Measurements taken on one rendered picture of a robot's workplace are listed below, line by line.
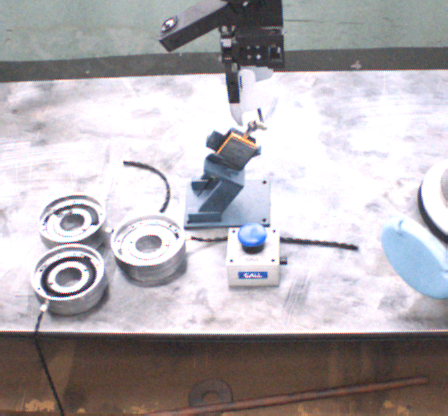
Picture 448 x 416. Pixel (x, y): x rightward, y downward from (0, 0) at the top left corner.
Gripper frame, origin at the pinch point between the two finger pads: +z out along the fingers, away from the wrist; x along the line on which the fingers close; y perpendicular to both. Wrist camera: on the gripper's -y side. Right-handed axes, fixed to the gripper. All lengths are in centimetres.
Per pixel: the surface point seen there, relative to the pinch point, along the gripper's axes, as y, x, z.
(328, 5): 21, 149, 70
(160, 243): -11.7, -9.4, 16.5
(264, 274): 3.3, -16.9, 15.5
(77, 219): -25.0, -4.0, 16.4
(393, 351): 23.1, -9.7, 43.2
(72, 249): -24.0, -12.1, 14.5
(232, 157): -1.0, -1.3, 7.7
